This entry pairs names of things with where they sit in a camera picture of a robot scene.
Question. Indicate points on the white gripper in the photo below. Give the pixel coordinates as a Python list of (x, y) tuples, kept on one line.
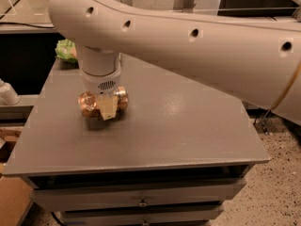
[(101, 85)]

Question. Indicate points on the orange soda can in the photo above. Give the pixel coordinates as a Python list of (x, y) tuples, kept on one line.
[(88, 106)]

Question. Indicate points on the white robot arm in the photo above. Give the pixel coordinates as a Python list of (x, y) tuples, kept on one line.
[(254, 59)]

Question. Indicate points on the green snack bag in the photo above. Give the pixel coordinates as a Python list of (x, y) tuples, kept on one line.
[(66, 51)]

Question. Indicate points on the grey drawer cabinet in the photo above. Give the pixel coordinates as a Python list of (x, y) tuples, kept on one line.
[(182, 147)]

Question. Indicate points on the white pipe at left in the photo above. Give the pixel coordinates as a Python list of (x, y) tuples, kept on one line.
[(8, 93)]

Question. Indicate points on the upper drawer knob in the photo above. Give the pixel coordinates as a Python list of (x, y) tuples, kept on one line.
[(142, 203)]

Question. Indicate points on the cardboard box at left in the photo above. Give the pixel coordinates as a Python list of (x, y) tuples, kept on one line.
[(14, 199)]

